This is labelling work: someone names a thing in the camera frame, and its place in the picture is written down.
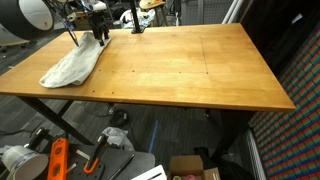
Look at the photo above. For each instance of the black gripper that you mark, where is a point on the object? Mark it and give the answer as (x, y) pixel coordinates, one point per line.
(97, 21)

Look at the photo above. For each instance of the white woven towel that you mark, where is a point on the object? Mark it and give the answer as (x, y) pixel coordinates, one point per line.
(76, 63)

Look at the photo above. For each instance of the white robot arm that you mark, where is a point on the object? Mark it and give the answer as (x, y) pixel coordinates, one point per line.
(23, 18)

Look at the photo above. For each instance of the brown cardboard box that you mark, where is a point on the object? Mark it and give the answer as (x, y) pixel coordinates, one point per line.
(80, 21)

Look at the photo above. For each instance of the round wooden stool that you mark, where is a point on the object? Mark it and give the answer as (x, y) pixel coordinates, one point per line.
(151, 4)

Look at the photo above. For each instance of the white crumpled cloth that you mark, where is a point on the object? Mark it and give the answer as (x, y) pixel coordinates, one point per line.
(116, 136)

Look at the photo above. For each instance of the blue stick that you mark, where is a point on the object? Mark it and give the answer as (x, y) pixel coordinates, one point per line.
(153, 136)

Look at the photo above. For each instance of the orange black bar clamp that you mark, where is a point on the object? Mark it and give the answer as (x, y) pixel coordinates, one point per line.
(96, 151)

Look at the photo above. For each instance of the dark grey side table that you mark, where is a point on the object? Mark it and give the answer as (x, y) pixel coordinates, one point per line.
(133, 161)

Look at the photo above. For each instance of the black pen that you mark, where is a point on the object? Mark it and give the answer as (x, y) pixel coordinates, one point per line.
(121, 166)

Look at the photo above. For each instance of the white pipes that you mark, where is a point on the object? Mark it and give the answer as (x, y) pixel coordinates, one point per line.
(233, 10)

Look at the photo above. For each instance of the white paper sheet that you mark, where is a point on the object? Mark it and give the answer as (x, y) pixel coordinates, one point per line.
(150, 173)

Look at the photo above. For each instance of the white paper cup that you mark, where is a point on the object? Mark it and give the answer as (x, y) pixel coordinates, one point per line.
(23, 163)

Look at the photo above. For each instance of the open cardboard box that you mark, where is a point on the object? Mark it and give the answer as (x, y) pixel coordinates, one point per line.
(185, 163)

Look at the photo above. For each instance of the white ribbed strip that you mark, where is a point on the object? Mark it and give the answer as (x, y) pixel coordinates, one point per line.
(255, 156)

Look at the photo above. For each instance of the multicoloured patterned partition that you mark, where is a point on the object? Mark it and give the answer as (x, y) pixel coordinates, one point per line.
(293, 133)

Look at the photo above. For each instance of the black camera stand pole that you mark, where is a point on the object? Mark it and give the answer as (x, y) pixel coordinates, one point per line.
(134, 16)

